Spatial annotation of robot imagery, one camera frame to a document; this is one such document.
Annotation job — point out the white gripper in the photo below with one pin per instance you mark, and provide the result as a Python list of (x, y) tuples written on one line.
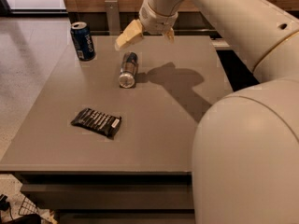
[(156, 20)]

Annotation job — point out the silver blue redbull can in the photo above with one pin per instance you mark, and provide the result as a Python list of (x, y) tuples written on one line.
[(129, 68)]

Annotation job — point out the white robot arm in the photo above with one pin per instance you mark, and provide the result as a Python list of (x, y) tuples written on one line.
[(245, 155)]

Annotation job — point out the blue pepsi can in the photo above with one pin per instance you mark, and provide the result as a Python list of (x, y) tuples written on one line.
[(82, 40)]

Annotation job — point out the black snack bar wrapper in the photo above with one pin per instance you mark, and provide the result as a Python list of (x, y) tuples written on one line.
[(97, 122)]

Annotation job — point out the grey upper drawer front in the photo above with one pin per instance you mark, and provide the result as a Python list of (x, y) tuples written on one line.
[(110, 197)]

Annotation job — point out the grey drawer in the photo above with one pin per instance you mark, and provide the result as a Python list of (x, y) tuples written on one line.
[(110, 197), (128, 218)]

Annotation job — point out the grey lower drawer front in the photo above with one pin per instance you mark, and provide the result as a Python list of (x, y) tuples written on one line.
[(128, 218)]

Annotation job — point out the left metal bracket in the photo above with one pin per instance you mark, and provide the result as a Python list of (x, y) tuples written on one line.
[(113, 17)]

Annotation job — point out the black wire basket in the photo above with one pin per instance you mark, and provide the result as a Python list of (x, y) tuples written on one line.
[(27, 214)]

